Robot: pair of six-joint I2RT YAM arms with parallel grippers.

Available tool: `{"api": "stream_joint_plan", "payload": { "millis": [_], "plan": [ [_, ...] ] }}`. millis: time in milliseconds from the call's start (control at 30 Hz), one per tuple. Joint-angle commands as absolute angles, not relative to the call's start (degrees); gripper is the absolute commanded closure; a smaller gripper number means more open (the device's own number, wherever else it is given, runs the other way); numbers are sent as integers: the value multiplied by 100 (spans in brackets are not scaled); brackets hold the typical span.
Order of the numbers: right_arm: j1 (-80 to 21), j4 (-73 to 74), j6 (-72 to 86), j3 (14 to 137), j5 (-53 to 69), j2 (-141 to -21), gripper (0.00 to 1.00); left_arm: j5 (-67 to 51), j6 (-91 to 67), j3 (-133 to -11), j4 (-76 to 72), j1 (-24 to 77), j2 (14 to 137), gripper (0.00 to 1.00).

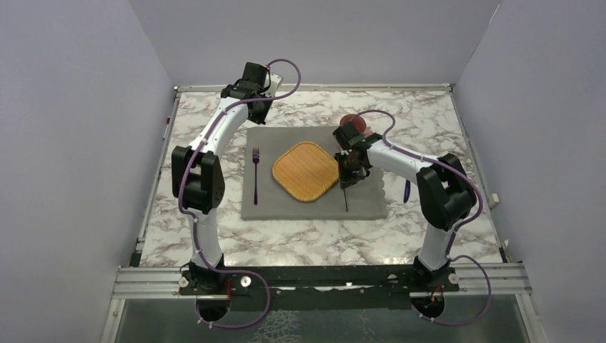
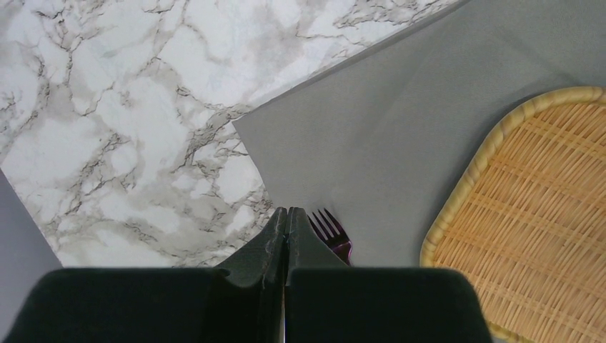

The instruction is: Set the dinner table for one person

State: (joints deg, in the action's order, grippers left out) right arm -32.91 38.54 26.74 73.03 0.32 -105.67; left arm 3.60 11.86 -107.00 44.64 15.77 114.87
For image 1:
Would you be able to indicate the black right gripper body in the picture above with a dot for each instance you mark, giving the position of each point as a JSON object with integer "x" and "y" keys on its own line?
{"x": 348, "y": 173}

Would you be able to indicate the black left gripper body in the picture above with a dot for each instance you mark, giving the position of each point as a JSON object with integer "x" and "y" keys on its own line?
{"x": 259, "y": 116}

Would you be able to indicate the pink patterned cup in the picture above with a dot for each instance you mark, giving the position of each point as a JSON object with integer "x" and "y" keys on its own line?
{"x": 358, "y": 122}

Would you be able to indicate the woven yellow wicker tray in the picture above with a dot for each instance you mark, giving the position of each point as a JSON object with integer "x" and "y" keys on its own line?
{"x": 306, "y": 171}

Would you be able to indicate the purple iridescent fork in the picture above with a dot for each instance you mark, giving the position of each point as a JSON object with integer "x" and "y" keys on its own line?
{"x": 255, "y": 161}

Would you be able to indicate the grey scalloped cloth placemat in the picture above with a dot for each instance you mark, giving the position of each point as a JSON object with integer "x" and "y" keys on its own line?
{"x": 366, "y": 199}

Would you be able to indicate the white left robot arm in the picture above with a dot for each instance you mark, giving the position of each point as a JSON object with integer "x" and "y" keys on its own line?
{"x": 197, "y": 178}

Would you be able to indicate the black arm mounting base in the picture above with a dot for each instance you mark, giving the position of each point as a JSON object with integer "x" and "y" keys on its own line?
{"x": 253, "y": 289}

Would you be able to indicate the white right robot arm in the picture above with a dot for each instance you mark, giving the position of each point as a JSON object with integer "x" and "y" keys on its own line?
{"x": 446, "y": 194}

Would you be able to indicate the purple iridescent knife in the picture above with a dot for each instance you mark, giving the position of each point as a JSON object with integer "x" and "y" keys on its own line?
{"x": 407, "y": 191}

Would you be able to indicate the aluminium table frame rail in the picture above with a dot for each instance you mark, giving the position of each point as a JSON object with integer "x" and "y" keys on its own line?
{"x": 138, "y": 283}

